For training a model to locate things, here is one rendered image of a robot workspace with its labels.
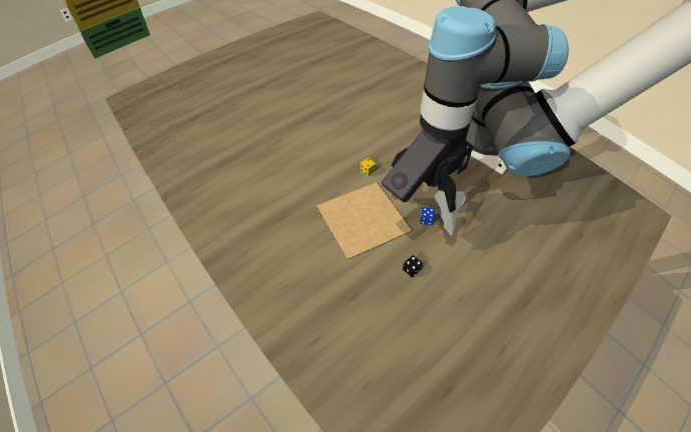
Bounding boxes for black die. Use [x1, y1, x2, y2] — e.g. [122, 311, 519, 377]
[403, 255, 423, 277]

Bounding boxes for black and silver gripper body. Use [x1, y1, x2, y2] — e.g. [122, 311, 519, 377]
[420, 115, 474, 187]

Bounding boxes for yellow die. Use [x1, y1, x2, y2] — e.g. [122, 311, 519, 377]
[360, 158, 376, 176]

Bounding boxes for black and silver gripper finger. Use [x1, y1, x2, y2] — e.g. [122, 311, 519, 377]
[435, 172, 466, 237]
[391, 148, 408, 169]

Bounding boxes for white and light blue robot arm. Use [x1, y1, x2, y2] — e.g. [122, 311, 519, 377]
[382, 0, 691, 202]

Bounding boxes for blue die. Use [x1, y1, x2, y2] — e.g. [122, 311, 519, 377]
[420, 207, 434, 225]

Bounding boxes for tan square mat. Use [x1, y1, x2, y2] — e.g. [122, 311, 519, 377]
[317, 183, 412, 260]

